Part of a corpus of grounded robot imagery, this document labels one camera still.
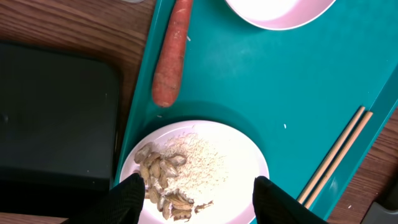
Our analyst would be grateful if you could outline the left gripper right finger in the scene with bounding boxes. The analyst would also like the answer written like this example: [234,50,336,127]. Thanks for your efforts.
[252,176,327,224]

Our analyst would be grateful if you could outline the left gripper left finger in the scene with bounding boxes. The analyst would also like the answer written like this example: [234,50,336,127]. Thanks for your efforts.
[62,173,146,224]

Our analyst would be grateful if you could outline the pink bowl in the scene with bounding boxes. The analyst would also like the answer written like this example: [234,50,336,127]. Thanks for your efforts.
[226,0,335,30]

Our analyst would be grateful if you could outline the grey dishwasher rack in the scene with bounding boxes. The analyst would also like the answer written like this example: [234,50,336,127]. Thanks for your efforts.
[361,184,397,224]

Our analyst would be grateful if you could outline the black waste bin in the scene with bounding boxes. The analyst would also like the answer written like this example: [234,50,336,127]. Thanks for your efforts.
[1,42,119,217]

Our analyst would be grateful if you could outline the peanut shells pile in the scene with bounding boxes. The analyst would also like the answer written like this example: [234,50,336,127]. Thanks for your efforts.
[134,142,213,222]

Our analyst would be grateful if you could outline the rice pile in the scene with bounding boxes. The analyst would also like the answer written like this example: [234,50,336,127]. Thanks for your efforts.
[160,133,229,205]

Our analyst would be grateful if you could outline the pink plate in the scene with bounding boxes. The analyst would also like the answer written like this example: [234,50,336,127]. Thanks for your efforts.
[116,120,269,223]

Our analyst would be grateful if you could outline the left wooden chopstick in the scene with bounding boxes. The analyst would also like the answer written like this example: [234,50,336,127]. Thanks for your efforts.
[297,106,365,204]

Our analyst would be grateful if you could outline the wooden chopstick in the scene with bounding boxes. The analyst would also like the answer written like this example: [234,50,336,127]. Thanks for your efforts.
[297,106,365,204]
[303,110,373,208]

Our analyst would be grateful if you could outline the teal plastic tray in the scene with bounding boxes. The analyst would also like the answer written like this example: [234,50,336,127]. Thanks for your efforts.
[119,0,397,219]

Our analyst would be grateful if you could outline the right wooden chopstick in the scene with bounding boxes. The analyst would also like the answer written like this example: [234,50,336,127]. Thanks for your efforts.
[303,110,373,208]

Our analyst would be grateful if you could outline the orange carrot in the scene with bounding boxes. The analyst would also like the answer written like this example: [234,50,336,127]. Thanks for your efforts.
[152,0,193,108]

